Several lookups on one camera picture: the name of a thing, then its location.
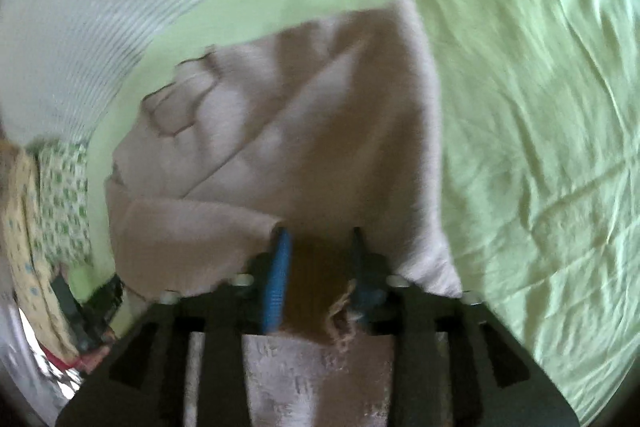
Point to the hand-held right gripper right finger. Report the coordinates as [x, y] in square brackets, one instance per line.
[361, 279]

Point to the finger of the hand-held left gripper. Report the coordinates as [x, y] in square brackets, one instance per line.
[102, 307]

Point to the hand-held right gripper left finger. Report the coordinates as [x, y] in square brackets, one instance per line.
[277, 282]

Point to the grey-beige fleece cloth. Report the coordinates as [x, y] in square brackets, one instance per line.
[310, 132]

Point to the yellow patterned pillow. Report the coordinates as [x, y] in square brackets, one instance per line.
[25, 247]

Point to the green patterned pillow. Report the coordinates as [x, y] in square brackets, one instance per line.
[62, 202]

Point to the light green bed sheet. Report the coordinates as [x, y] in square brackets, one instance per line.
[525, 107]

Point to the white striped pillow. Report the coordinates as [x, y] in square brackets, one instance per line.
[90, 17]

